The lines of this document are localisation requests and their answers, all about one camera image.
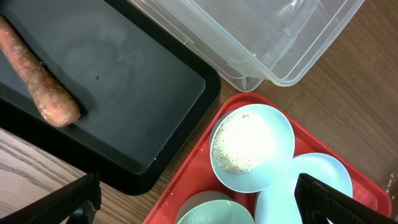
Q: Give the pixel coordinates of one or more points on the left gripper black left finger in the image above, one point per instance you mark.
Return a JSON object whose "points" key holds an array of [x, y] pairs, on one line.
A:
{"points": [[76, 202]]}

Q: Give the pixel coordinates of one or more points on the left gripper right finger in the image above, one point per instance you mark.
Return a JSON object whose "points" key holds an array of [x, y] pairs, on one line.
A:
{"points": [[319, 203]]}

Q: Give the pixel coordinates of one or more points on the light blue plate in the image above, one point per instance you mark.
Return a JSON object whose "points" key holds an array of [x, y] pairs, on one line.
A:
{"points": [[276, 204]]}

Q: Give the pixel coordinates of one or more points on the blue bowl with rice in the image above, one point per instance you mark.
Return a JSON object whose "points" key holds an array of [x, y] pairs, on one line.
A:
{"points": [[251, 147]]}

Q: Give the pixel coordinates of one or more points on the orange carrot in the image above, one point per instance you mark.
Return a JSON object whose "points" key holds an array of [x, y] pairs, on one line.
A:
{"points": [[53, 102]]}

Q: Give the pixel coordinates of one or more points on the green bowl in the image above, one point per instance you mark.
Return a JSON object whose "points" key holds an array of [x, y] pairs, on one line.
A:
{"points": [[212, 207]]}

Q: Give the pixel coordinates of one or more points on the black waste tray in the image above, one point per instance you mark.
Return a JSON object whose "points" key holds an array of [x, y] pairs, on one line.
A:
{"points": [[140, 90]]}

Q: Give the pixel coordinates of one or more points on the red serving tray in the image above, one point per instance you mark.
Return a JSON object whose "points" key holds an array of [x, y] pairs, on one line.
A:
{"points": [[196, 175]]}

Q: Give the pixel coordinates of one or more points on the clear plastic bin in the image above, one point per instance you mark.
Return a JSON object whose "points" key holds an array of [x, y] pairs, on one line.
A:
{"points": [[249, 41]]}

